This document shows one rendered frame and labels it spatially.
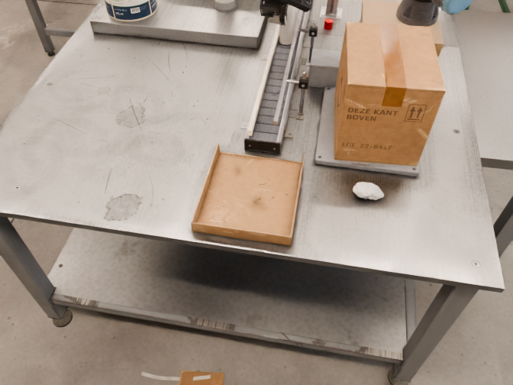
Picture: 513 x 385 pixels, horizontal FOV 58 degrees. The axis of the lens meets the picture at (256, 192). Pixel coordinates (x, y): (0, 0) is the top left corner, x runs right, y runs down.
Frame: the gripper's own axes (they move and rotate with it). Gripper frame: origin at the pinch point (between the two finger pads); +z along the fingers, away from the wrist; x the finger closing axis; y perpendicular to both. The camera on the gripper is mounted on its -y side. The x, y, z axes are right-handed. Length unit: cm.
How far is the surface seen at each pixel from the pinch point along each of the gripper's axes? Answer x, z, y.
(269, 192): 61, -16, -5
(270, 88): 23.6, 0.5, 1.5
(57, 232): 80, 70, 101
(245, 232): 74, -27, -1
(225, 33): -2.1, 15.4, 23.5
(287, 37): -0.4, 10.5, -0.4
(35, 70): -25, 130, 175
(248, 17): -13.9, 22.2, 17.4
